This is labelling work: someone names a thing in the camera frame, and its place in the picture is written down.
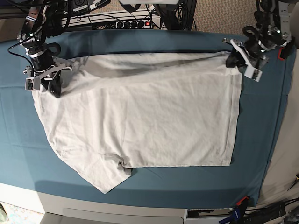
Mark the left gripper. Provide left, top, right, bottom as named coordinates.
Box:
left=222, top=38, right=269, bottom=82

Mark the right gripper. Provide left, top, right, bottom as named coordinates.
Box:
left=23, top=54, right=71, bottom=98

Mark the white T-shirt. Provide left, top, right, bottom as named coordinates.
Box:
left=32, top=52, right=242, bottom=193

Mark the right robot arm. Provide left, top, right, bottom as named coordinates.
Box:
left=10, top=0, right=72, bottom=98

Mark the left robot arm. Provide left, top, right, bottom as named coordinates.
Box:
left=223, top=0, right=298, bottom=82

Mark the orange black clamp top right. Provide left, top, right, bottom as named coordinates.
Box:
left=278, top=43, right=292, bottom=60

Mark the orange black clamp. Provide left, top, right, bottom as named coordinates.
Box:
left=278, top=43, right=292, bottom=60
left=236, top=196, right=250, bottom=206

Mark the teal table cloth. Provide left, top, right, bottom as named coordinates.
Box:
left=0, top=41, right=296, bottom=208

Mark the black power strip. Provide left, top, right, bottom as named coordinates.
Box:
left=98, top=19, right=160, bottom=30

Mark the white drawer cabinet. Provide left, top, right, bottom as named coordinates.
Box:
left=0, top=183, right=187, bottom=224

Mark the orange black clamp bottom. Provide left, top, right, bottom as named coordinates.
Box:
left=236, top=196, right=250, bottom=206

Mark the blue clamp bottom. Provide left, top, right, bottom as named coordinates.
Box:
left=219, top=208, right=244, bottom=224

